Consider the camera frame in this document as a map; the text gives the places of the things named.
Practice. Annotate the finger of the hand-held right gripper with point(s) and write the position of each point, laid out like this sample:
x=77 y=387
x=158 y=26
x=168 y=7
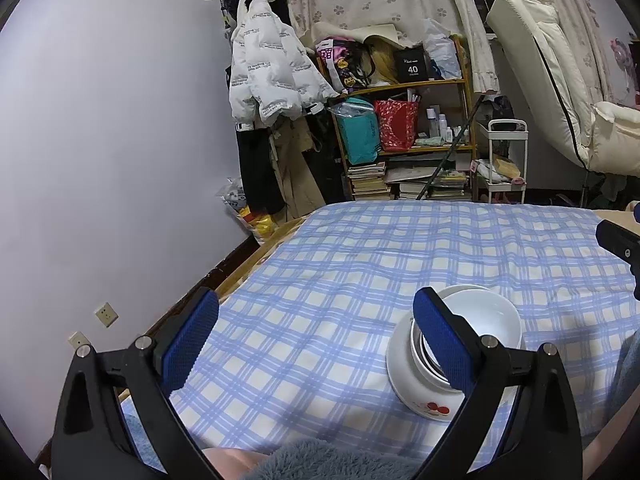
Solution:
x=617 y=242

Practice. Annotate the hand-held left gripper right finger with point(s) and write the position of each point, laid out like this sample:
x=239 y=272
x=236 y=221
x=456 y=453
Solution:
x=445 y=345

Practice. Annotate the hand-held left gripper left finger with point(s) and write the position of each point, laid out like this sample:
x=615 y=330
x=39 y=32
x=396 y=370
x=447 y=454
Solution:
x=190 y=345

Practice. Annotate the white bowl with cartoon print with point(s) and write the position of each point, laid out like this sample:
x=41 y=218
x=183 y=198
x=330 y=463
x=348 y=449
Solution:
x=485 y=320

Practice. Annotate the large cherry print plate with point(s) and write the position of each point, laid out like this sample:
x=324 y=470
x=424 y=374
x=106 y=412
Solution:
x=425 y=400

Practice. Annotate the person's bare leg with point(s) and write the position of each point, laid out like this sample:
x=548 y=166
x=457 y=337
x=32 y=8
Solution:
x=230 y=462

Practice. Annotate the blue plaid bed sheet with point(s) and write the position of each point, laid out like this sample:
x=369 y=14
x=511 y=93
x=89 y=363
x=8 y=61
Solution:
x=325 y=310

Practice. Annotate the plastic bag with snacks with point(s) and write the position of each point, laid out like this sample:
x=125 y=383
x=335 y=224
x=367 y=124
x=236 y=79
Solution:
x=235 y=200

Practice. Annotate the white trolley cart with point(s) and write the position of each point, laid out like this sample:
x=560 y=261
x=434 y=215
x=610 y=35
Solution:
x=491 y=150

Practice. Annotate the pile of magazines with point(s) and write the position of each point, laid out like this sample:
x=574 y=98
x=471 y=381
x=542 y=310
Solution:
x=450 y=180

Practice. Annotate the stack of books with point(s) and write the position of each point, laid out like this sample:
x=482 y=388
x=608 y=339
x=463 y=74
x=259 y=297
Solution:
x=367 y=182

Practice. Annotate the black hanging garment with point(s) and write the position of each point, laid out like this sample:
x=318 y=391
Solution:
x=255 y=175

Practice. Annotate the pink fan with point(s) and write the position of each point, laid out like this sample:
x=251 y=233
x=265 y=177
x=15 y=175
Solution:
x=622 y=52

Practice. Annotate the black pole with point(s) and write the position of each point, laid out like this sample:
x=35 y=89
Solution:
x=450 y=147

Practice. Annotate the white recliner chair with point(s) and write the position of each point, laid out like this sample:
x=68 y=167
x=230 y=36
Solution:
x=550 y=60

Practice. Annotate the beige hanging coat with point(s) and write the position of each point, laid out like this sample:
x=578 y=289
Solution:
x=295 y=170

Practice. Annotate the row of toiletry bottles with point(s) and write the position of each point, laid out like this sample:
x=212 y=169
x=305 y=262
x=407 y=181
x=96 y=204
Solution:
x=440 y=122

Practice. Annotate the red gift bag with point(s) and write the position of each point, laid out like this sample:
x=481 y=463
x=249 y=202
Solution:
x=395 y=125

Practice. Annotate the teal bag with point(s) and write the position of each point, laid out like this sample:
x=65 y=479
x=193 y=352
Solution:
x=357 y=135

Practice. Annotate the wooden shelf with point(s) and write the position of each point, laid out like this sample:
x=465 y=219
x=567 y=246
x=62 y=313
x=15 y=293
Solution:
x=400 y=91

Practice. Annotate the white plastic bag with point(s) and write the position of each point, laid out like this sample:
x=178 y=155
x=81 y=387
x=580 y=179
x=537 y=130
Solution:
x=442 y=50

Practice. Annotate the black box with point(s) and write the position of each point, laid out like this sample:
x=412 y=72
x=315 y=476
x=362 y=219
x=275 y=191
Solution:
x=412 y=65

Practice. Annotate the white puffer jacket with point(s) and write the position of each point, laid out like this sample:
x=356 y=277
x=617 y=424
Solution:
x=270 y=70

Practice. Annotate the colourful printed bag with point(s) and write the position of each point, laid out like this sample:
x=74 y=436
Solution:
x=345 y=65

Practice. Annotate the wall socket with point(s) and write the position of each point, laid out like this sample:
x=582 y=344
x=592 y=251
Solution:
x=78 y=341
x=105 y=315

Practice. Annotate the wooden bed frame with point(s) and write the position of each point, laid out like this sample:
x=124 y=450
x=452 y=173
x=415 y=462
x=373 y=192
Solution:
x=270 y=251

